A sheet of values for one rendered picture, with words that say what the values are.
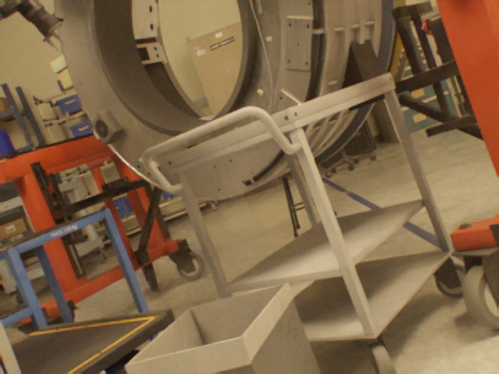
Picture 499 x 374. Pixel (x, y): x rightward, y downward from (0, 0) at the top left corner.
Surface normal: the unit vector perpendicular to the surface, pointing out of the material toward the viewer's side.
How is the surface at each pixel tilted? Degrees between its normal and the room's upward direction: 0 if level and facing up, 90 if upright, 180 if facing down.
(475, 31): 90
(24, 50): 90
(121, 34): 108
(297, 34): 90
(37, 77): 90
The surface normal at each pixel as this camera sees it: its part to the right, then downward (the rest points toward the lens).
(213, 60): 0.01, 0.07
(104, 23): 0.81, 0.22
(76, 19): -0.58, 0.28
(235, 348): -0.36, 0.20
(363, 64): 0.73, -0.23
